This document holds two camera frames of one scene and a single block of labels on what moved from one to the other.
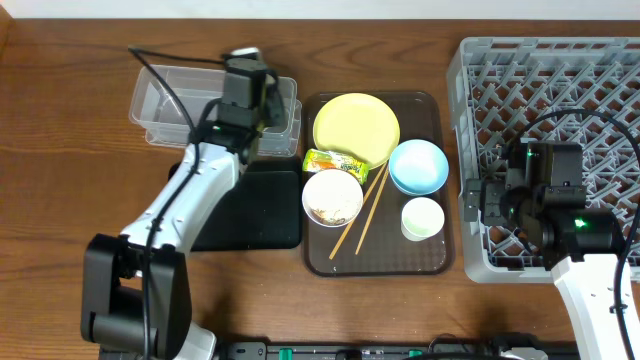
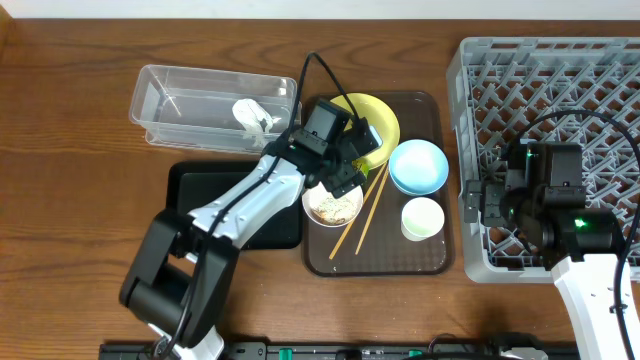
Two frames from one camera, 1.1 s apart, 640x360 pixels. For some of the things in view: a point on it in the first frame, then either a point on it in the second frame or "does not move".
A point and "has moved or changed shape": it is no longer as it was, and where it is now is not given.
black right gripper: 473,200 does not move
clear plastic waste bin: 159,108 does not move
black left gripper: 273,105 -> 344,175
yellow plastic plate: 359,125 does not move
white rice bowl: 332,197 does not move
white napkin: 241,51 has moved or changed shape
